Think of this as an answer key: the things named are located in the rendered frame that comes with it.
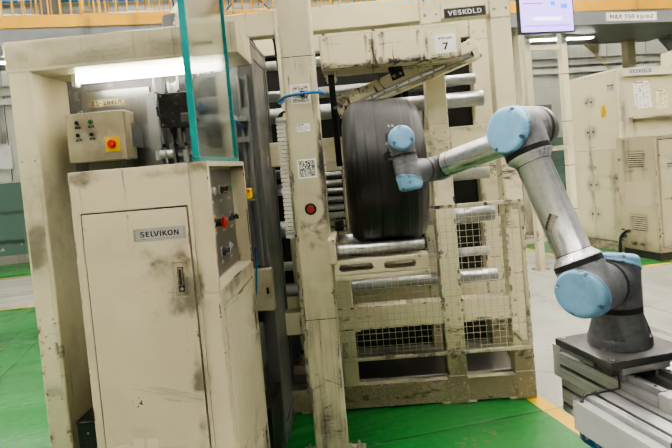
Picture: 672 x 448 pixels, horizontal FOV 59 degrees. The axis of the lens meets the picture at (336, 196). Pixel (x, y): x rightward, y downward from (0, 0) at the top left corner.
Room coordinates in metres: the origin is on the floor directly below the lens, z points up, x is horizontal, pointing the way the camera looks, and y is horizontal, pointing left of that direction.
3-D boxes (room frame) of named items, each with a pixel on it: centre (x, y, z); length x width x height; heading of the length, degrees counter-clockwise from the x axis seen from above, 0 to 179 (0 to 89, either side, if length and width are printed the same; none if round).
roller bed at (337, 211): (2.78, 0.05, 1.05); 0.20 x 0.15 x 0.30; 88
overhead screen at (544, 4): (5.87, -2.19, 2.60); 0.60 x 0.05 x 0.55; 103
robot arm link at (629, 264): (1.46, -0.67, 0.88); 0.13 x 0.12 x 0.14; 131
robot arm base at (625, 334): (1.46, -0.68, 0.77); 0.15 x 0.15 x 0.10
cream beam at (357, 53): (2.69, -0.29, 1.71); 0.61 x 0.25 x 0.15; 88
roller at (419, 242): (2.25, -0.15, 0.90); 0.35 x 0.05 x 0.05; 88
